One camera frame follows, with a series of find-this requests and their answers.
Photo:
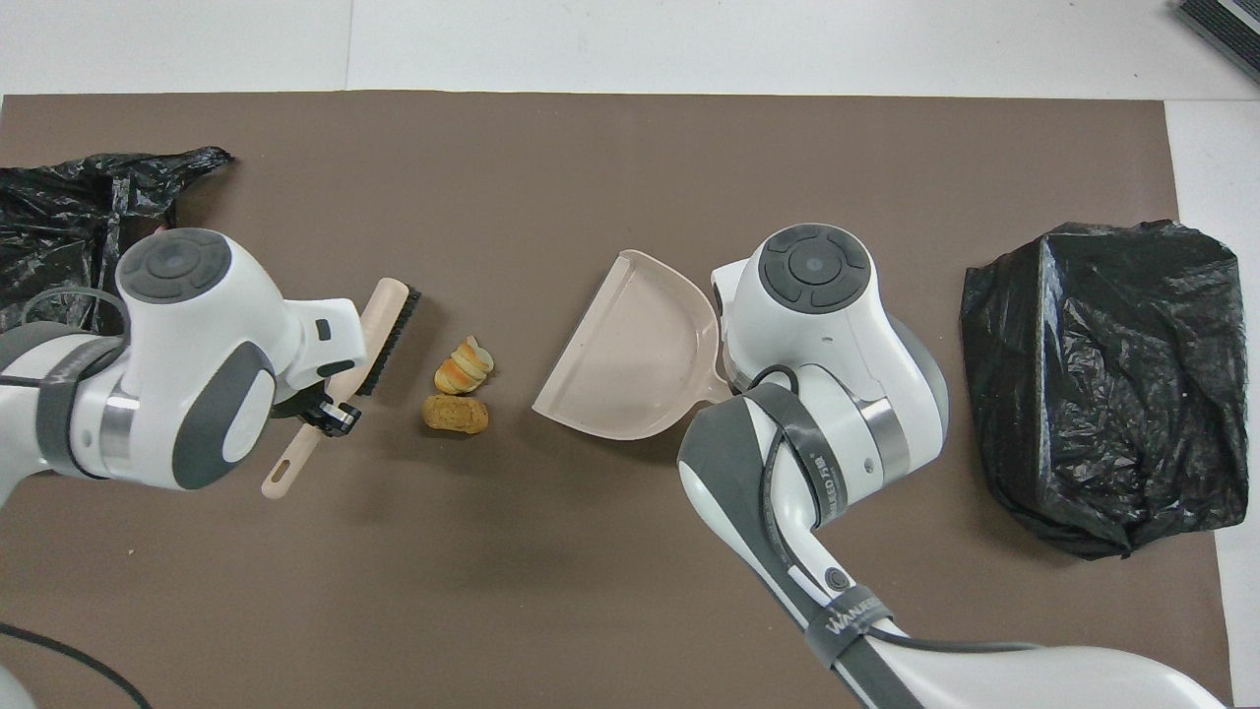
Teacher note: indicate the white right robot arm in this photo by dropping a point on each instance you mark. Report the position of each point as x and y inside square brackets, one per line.
[837, 335]

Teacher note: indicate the brown table mat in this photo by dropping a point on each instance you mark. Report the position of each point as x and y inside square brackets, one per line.
[551, 571]

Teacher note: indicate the dark grey ribbed panel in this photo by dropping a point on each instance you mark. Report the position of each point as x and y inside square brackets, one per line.
[1226, 30]

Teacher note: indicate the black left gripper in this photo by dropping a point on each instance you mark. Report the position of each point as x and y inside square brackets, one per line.
[303, 404]

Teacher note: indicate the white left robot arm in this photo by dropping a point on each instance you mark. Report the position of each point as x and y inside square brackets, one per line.
[197, 345]

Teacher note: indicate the black trash bag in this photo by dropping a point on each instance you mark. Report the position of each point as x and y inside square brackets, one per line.
[1112, 394]
[59, 207]

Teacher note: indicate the right black trash bag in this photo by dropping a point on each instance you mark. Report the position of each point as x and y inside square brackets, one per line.
[1112, 394]

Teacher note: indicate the beige hand brush black bristles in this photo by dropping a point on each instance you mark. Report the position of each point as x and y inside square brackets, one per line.
[389, 315]

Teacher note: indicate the beige plastic dustpan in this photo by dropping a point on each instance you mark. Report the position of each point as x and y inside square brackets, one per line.
[630, 364]

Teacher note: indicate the bread piece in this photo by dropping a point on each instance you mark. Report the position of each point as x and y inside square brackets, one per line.
[465, 364]

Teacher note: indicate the left black trash bag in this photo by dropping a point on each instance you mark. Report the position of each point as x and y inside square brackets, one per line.
[59, 207]

